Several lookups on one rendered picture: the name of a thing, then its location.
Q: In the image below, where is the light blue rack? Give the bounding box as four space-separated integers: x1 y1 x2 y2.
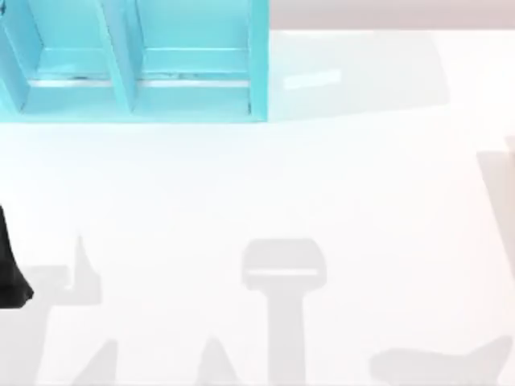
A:
0 0 270 124

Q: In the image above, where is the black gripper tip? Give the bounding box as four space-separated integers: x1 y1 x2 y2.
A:
0 205 35 310

